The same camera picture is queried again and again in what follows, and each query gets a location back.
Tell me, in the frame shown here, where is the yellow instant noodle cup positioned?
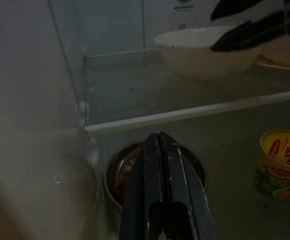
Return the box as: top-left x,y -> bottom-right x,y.
253,129 -> 290,201

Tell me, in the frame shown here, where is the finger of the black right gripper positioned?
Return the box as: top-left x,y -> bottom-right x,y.
210,0 -> 285,22
210,11 -> 285,53

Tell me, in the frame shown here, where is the glass fridge shelf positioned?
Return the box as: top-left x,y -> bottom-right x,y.
83,47 -> 290,137

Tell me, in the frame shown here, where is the silver fridge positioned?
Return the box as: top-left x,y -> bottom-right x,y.
0,0 -> 290,240

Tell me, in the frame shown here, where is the white ceramic bowl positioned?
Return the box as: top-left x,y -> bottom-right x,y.
152,25 -> 263,80

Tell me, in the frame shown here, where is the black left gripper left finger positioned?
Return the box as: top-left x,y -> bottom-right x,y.
121,132 -> 163,240

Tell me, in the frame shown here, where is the steel bowl with red food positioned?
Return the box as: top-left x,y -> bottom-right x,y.
104,139 -> 209,213

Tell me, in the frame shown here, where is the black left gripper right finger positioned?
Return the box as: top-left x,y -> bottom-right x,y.
160,131 -> 217,240

